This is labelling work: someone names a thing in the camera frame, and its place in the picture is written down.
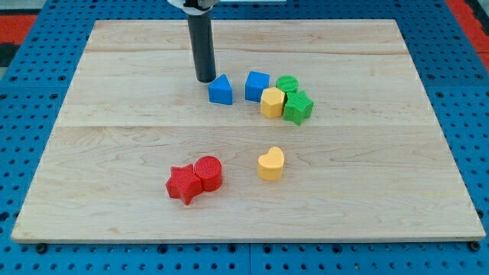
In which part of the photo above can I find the green cylinder block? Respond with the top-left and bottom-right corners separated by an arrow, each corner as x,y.
276,75 -> 300,93

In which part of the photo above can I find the red cylinder block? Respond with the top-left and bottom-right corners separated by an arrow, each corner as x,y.
194,156 -> 223,192

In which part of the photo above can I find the yellow heart block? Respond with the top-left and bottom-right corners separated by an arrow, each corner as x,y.
257,147 -> 285,181

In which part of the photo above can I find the blue cube block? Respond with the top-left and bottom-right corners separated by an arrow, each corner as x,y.
245,71 -> 270,102

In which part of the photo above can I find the green star block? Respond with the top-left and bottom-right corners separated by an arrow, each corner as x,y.
283,91 -> 314,125

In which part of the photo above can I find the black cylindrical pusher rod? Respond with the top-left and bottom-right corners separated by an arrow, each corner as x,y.
187,12 -> 216,83

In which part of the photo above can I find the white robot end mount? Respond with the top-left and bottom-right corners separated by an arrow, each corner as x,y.
167,0 -> 219,15

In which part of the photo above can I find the light wooden board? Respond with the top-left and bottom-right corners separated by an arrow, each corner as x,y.
11,19 -> 486,244

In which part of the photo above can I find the blue triangle block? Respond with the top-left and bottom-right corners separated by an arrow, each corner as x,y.
208,74 -> 233,105

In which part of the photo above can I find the yellow hexagon block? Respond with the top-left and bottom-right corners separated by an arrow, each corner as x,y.
261,87 -> 285,118

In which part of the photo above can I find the red star block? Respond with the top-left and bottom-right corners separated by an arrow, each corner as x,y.
165,164 -> 203,205

